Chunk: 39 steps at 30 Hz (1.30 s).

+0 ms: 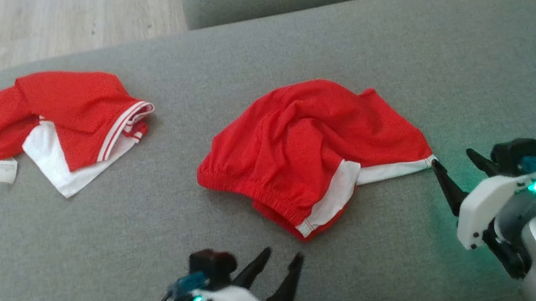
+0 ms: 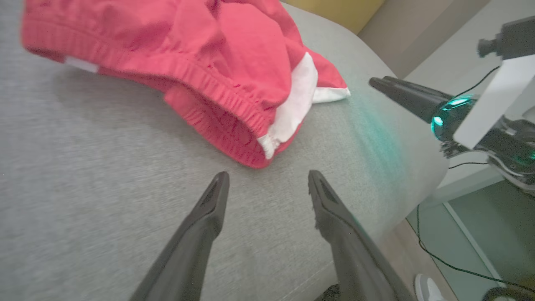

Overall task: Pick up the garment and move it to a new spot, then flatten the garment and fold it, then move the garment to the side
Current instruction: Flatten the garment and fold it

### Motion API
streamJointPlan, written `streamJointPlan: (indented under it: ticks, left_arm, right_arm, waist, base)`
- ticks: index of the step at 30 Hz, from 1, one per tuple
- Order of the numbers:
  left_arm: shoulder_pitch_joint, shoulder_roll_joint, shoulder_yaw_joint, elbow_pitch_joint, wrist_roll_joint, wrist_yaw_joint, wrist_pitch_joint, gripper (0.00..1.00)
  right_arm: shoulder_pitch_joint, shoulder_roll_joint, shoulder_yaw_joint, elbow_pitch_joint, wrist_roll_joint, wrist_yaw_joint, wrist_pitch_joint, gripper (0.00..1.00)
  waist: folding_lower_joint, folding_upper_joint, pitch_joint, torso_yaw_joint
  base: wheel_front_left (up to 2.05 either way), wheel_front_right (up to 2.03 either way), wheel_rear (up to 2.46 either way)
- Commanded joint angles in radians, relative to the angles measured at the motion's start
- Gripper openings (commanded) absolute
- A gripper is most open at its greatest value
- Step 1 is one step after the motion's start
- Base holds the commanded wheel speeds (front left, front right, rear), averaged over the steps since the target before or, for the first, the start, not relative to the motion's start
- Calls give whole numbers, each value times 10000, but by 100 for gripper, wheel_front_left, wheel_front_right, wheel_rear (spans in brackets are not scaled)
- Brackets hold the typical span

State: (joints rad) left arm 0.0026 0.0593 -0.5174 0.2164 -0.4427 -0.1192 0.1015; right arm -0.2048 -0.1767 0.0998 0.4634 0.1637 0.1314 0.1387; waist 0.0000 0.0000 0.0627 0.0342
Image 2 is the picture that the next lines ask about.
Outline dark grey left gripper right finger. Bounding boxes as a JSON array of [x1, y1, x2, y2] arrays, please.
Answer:
[[308, 169, 414, 301]]

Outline red shorts with white trim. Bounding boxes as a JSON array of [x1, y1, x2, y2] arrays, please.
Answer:
[[21, 0, 352, 169]]

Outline pale green floor mat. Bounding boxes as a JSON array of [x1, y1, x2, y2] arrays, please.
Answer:
[[408, 180, 535, 295]]

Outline black cable on floor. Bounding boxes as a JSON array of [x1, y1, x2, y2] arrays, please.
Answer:
[[417, 204, 535, 293]]

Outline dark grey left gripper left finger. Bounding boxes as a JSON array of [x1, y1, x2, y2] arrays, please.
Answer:
[[130, 171, 230, 301]]

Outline white shoe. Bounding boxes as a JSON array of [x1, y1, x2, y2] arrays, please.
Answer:
[[415, 274, 446, 301]]

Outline right gripper green ring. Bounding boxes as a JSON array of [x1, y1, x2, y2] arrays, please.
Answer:
[[369, 75, 535, 167]]

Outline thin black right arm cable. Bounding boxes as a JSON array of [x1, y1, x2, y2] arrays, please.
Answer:
[[449, 66, 501, 99]]

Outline large grey sofa chaise cushion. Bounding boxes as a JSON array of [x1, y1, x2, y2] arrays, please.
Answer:
[[0, 0, 448, 301]]

